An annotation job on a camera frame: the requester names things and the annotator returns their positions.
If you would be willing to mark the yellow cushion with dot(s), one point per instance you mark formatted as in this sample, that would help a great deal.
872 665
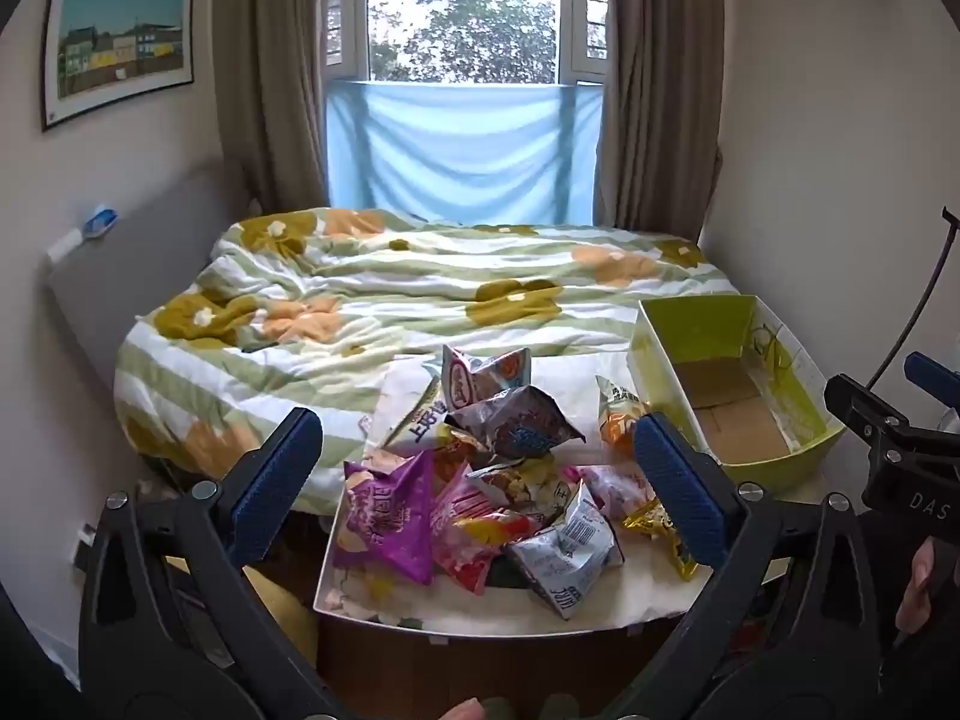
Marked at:
289 607

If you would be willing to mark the silver white snack packet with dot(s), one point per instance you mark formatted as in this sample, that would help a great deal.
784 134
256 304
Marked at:
570 555

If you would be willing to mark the person's left hand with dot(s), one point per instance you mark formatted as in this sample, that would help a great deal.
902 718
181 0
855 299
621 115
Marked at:
469 711

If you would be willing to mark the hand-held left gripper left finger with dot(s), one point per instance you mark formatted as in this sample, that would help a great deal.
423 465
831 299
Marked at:
277 487

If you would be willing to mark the lilac pink snack packet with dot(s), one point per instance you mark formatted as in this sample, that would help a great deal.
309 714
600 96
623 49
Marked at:
611 487

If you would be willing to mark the gold snack packet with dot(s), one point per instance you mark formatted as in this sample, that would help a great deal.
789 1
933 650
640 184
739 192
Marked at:
660 525

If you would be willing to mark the light blue cloth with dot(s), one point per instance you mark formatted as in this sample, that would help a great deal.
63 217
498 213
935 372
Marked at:
465 154

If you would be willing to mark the silver red label snack packet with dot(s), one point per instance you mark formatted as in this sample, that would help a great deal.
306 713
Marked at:
480 379

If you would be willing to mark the pink striped snack packet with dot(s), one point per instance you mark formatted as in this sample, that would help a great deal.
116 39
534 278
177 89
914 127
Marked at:
472 540

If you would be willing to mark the brown curtain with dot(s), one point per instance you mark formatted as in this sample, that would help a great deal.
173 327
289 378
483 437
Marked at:
660 90
270 75

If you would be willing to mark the white floral tray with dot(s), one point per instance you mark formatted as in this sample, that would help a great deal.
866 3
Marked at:
652 592

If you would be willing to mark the wooden table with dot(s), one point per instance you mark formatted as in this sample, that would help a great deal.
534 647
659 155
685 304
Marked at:
450 671

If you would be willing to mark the person's right hand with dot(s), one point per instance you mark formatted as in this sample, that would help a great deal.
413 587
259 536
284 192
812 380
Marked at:
919 600

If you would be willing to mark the orange cream snack packet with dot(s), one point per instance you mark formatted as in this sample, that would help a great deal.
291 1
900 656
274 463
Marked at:
619 420

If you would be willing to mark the framed street picture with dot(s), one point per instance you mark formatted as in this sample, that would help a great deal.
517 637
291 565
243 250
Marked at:
120 45

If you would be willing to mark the white yellow snack packet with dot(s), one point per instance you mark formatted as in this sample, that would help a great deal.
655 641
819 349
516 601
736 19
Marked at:
420 420

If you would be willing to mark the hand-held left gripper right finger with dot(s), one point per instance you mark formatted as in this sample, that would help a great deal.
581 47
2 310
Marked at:
682 499

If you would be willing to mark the blue white small object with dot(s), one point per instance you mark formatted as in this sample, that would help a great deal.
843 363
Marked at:
101 219

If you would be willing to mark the white small box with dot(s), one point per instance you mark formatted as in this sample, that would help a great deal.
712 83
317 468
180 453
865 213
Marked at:
64 246

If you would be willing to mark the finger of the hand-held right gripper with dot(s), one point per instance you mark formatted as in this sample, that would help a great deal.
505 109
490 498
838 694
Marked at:
855 401
934 379

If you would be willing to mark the red-blue snack bag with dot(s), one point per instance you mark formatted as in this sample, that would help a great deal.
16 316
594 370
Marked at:
517 427

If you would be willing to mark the grey bed headboard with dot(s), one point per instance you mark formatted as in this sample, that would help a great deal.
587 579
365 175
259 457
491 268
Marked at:
142 262

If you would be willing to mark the green cardboard box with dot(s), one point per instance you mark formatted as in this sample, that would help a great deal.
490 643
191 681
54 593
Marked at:
750 420

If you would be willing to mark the window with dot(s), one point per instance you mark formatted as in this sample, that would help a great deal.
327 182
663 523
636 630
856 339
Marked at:
465 7

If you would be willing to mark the purple snack packet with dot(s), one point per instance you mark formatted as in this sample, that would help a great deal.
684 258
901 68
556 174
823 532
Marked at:
390 525

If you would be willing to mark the floral striped blanket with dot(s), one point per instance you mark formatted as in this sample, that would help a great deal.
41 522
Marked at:
420 285

